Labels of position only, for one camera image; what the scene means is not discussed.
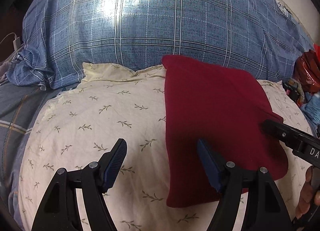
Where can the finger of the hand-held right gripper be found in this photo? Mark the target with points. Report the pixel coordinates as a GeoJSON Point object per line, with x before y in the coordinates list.
{"type": "Point", "coordinates": [280, 132]}

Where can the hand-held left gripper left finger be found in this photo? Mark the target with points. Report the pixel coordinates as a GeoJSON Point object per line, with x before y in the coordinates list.
{"type": "Point", "coordinates": [115, 163]}

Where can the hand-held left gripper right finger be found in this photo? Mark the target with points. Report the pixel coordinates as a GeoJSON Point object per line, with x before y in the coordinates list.
{"type": "Point", "coordinates": [207, 163]}

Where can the red garment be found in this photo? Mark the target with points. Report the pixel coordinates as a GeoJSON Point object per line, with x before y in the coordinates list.
{"type": "Point", "coordinates": [212, 101]}

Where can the person's right hand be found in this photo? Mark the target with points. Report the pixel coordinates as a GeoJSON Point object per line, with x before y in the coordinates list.
{"type": "Point", "coordinates": [305, 196]}

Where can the blue plastic bag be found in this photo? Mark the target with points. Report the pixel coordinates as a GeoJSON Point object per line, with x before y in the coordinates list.
{"type": "Point", "coordinates": [311, 110]}

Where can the cream leaf-print pillow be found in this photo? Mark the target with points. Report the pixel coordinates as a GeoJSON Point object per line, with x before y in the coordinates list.
{"type": "Point", "coordinates": [100, 126]}

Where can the dark printed packet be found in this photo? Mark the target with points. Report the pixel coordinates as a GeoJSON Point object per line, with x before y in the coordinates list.
{"type": "Point", "coordinates": [293, 90]}

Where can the red plastic bag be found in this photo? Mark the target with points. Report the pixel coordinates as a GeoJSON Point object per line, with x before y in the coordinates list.
{"type": "Point", "coordinates": [308, 68]}

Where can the grey-blue striped bedsheet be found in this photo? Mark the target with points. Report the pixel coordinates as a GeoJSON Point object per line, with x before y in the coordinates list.
{"type": "Point", "coordinates": [12, 106]}

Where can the blue plaid pillow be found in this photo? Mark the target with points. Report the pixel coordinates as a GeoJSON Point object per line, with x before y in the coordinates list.
{"type": "Point", "coordinates": [150, 33]}

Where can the white charger plug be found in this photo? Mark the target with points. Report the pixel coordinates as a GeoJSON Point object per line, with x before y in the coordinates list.
{"type": "Point", "coordinates": [17, 41]}

